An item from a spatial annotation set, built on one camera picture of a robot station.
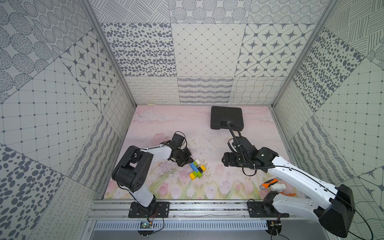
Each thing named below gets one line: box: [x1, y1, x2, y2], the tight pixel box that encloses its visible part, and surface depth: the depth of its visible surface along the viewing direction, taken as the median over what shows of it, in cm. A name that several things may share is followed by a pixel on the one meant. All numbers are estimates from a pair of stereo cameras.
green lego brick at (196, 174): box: [193, 171, 203, 179], surface depth 85 cm
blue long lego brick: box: [190, 162, 200, 173], surface depth 88 cm
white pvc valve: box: [270, 183, 286, 192], surface depth 80 cm
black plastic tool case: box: [210, 106, 244, 131], surface depth 113 cm
